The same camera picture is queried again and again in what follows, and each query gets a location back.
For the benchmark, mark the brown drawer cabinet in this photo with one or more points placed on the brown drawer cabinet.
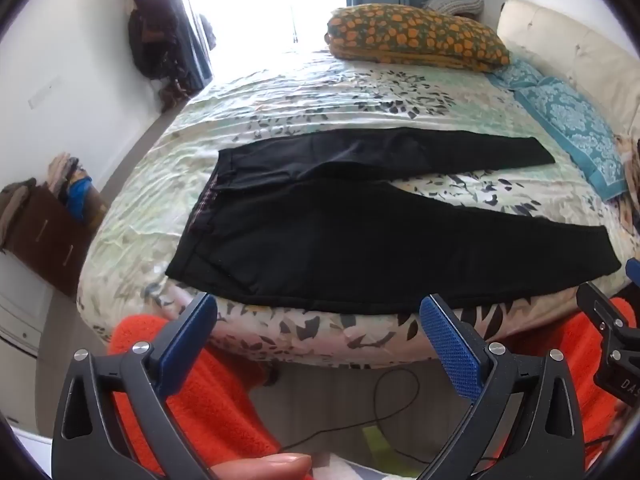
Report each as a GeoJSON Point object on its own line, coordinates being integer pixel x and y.
{"type": "Point", "coordinates": [45, 240]}

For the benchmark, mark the brown draped garment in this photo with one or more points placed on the brown draped garment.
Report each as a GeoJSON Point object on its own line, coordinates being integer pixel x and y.
{"type": "Point", "coordinates": [15, 205]}

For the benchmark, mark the bed with floral sheet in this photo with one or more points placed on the bed with floral sheet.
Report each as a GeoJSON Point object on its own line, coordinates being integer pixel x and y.
{"type": "Point", "coordinates": [325, 95]}

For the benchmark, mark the grey knitted cloth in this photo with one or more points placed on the grey knitted cloth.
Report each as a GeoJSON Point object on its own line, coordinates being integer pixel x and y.
{"type": "Point", "coordinates": [452, 4]}

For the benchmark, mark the teal damask pillow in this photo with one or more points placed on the teal damask pillow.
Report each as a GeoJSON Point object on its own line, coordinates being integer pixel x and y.
{"type": "Point", "coordinates": [575, 130]}

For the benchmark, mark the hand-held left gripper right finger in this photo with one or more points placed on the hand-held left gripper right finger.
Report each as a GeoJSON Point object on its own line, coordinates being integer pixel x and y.
{"type": "Point", "coordinates": [450, 345]}

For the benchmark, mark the person's left leg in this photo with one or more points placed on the person's left leg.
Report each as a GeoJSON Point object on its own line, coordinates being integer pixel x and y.
{"type": "Point", "coordinates": [215, 400]}

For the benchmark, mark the yellow-green floor scrap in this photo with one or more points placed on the yellow-green floor scrap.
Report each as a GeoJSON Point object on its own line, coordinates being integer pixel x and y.
{"type": "Point", "coordinates": [380, 445]}

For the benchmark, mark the light blue patterned pillow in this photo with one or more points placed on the light blue patterned pillow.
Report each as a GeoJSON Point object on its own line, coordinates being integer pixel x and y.
{"type": "Point", "coordinates": [515, 74]}

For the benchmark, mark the person's left hand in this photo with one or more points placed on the person's left hand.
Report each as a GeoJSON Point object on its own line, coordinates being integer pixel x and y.
{"type": "Point", "coordinates": [265, 467]}

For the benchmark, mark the orange floral pillow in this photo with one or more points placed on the orange floral pillow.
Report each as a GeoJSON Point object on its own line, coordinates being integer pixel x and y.
{"type": "Point", "coordinates": [410, 35]}

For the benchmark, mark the cream padded headboard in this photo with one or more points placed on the cream padded headboard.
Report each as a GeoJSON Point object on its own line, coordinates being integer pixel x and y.
{"type": "Point", "coordinates": [575, 45]}

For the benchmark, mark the black pants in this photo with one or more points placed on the black pants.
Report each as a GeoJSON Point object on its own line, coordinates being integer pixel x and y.
{"type": "Point", "coordinates": [350, 240]}

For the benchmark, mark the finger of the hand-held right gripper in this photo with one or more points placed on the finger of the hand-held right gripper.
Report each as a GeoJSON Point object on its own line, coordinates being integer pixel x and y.
{"type": "Point", "coordinates": [634, 272]}
{"type": "Point", "coordinates": [602, 307]}

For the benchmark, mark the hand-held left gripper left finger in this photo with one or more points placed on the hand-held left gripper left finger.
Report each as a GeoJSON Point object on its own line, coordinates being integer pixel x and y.
{"type": "Point", "coordinates": [187, 340]}

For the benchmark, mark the window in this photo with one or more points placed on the window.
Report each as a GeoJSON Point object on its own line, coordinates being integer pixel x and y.
{"type": "Point", "coordinates": [265, 5]}

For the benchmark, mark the beige bed base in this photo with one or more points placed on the beige bed base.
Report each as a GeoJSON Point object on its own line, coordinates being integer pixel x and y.
{"type": "Point", "coordinates": [340, 390]}

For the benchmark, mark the dark hanging clothes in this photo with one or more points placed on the dark hanging clothes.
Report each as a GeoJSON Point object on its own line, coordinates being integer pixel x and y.
{"type": "Point", "coordinates": [150, 25]}

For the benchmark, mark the beige patterned cloth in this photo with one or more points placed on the beige patterned cloth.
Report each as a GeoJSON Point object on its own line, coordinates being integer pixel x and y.
{"type": "Point", "coordinates": [631, 185]}

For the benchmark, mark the pile of clothes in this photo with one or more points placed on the pile of clothes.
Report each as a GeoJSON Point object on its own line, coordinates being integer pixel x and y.
{"type": "Point", "coordinates": [75, 190]}

